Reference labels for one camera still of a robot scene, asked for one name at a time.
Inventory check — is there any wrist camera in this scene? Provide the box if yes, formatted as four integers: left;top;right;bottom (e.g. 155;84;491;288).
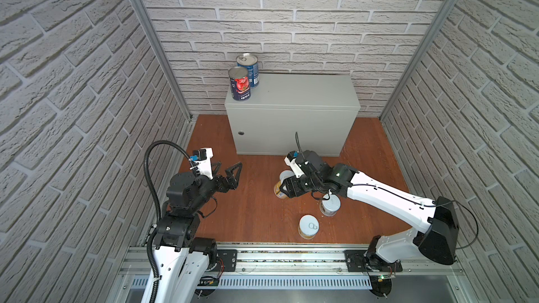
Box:
189;148;213;180
284;151;305;178

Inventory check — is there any white lid small can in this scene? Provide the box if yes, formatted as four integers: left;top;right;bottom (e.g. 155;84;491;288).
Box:
274;180;288;199

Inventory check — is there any grey label pull-tab can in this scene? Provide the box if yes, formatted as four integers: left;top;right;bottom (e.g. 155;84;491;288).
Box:
279;171;296;181

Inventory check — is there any left floor aluminium rail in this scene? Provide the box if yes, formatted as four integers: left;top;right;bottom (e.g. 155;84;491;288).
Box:
104;115;198;303

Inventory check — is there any right thin black cable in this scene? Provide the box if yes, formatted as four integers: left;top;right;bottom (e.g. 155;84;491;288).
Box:
294;131;480;251

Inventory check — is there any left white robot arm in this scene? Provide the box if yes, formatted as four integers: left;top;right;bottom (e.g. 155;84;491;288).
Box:
142;163;242;302

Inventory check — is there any left aluminium corner post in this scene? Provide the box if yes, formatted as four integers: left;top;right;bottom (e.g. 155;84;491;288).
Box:
129;0;193;121

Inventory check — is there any yellow label pull-tab can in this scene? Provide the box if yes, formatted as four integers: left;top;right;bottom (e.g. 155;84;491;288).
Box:
298;215;319;240

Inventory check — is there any left black corrugated cable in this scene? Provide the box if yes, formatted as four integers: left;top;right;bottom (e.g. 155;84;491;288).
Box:
142;140;192;303

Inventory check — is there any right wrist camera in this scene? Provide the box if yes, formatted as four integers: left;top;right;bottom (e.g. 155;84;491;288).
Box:
284;151;305;178

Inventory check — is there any blue label tin can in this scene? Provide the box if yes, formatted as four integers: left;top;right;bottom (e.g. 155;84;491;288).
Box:
236;53;259;88

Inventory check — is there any aluminium corner post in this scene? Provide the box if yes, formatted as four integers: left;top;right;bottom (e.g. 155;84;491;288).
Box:
129;0;193;121
379;0;458;122

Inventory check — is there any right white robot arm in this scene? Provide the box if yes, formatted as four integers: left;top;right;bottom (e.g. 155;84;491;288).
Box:
279;150;460;272

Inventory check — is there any front aluminium mounting rail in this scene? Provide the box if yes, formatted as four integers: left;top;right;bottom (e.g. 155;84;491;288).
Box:
121;243;464;276

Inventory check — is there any grey metal cabinet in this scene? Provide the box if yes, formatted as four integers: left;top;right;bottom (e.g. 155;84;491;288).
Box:
225;74;360;157

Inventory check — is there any right aluminium corner post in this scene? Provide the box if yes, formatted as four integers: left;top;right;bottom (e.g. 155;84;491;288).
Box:
379;0;458;122

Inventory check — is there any perforated white vent strip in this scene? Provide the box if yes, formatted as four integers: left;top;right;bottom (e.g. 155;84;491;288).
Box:
132;275;373;290

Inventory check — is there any dark tomato label can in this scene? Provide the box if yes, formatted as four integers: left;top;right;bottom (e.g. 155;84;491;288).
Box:
228;67;251;101

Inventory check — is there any plain lid silver can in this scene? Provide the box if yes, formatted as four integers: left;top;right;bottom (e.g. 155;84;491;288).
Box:
319;194;341;217

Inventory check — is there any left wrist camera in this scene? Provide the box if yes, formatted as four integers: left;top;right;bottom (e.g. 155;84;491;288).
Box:
189;148;213;180

